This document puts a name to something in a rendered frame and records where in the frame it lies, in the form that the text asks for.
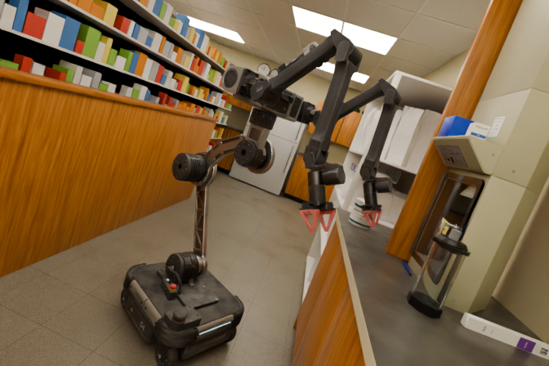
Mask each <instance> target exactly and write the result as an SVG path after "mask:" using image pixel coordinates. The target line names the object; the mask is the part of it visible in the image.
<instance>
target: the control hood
mask: <svg viewBox="0 0 549 366"><path fill-rule="evenodd" d="M432 140H433V142H434V144H435V147H436V149H437V150H438V153H439V155H440V157H441V159H442V161H443V164H444V165H445V166H446V167H452V168H456V169H461V170H466V171H470V172H478V173H483V174H487V175H492V173H493V170H494V168H495V166H496V164H497V162H498V159H499V157H500V155H501V153H502V150H503V146H500V145H496V144H494V143H492V142H489V141H485V140H482V139H480V138H477V137H474V136H470V135H467V136H437V137H432ZM438 145H455V146H458V147H459V149H460V150H461V152H462V156H463V158H464V159H465V161H466V164H467V166H468V167H460V166H455V165H450V164H446V163H445V161H444V158H443V156H442V154H441V153H440V149H439V147H438Z"/></svg>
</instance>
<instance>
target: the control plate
mask: <svg viewBox="0 0 549 366"><path fill-rule="evenodd" d="M438 147H439V149H440V153H441V154H442V156H443V158H444V161H445V163H446V164H450V165H455V166H460V167H468V166H467V164H466V161H465V159H464V158H463V156H462V152H461V150H460V149H459V147H458V146H455V145H438ZM449 150H451V152H450V151H449ZM454 150H456V152H454ZM450 157H452V158H453V159H456V161H455V160H453V161H454V163H453V162H452V160H451V158H450ZM445 158H446V160H445ZM447 158H449V160H450V161H448V160H447ZM460 159H461V160H462V161H457V160H460Z"/></svg>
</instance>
